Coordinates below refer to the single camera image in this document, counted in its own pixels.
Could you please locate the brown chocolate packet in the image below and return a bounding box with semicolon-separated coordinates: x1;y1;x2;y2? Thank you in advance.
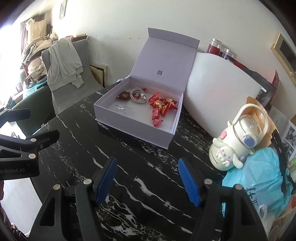
116;91;130;100

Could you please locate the large red gold candy packet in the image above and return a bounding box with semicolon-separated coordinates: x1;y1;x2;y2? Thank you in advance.
150;98;178;117

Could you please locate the white charging cable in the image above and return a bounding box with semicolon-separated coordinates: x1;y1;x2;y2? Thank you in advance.
129;87;149;104

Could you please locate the red green snack packet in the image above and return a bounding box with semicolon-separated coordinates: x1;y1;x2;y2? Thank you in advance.
152;118;164;128

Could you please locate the clear acrylic phone stand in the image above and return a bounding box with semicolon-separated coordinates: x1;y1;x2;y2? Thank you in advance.
114;104;132;113

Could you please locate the red plastic fan toy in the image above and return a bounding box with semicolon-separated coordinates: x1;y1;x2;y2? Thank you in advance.
149;92;160;103

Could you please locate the green chair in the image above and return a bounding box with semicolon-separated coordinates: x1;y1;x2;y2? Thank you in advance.
13;85;56;137

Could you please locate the grey upholstered chair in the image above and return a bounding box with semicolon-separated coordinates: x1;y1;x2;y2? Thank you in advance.
42;38;103;115

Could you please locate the white cartoon water bottle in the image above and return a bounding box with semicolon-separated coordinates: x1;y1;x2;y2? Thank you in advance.
209;103;269;171

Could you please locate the light blue plastic bag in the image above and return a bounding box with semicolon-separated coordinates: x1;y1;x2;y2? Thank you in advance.
222;147;293;218

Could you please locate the beige garment on chair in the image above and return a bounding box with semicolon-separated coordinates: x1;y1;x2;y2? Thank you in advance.
47;38;84;91

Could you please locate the pile of clothes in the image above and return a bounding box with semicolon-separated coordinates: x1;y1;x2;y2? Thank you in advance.
21;15;58;85

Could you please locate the lavender gift box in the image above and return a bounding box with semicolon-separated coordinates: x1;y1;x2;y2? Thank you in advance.
94;28;200;149

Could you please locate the white foam pillow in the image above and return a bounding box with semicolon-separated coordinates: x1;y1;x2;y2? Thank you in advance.
183;53;261;137

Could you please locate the dark lidded glass jar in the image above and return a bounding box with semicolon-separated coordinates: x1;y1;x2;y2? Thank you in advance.
222;48;237;63

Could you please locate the red lidded glass jar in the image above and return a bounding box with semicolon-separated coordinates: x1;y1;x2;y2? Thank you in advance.
206;38;223;56

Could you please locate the framed picture against wall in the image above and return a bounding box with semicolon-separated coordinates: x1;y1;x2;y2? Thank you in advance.
89;61;108;87

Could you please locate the gold picture frame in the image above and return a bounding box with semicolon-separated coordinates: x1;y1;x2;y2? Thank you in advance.
270;32;296;84

